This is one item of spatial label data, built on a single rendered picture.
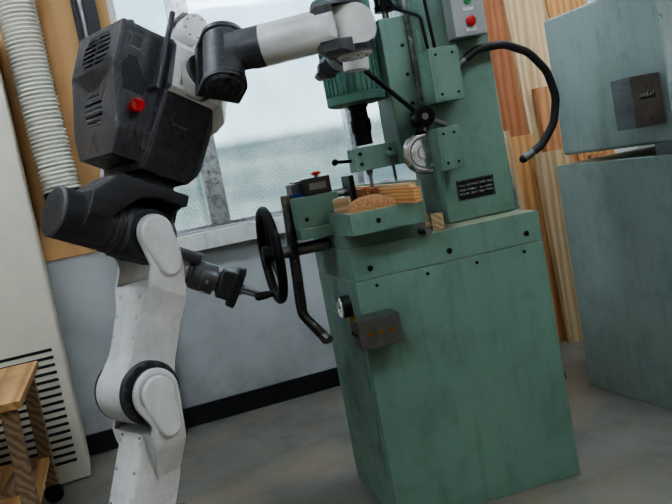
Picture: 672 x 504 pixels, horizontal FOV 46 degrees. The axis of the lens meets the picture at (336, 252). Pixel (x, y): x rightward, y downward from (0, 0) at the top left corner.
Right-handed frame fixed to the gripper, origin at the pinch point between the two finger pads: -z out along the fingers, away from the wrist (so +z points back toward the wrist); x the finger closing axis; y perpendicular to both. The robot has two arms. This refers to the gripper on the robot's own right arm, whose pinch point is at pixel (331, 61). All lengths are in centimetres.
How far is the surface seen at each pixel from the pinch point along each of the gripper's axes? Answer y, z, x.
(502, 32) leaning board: 72, -148, -109
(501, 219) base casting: 64, 8, 7
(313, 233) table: 25.0, -5.5, 40.5
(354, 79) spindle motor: 8.8, -5.9, -2.0
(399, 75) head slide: 18.9, -7.0, -11.7
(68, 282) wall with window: -22, -141, 106
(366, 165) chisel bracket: 27.2, -10.6, 14.5
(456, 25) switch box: 22.1, 3.1, -30.0
